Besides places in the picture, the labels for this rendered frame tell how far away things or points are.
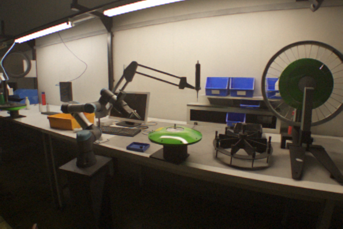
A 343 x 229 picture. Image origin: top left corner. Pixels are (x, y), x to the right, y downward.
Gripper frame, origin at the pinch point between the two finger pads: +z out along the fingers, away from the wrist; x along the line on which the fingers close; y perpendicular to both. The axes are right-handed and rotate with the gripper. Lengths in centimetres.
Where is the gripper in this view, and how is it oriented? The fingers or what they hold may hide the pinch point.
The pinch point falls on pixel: (140, 118)
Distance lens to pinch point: 111.2
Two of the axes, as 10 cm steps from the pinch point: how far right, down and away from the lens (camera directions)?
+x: -3.2, 1.2, -9.4
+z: 7.7, 6.0, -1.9
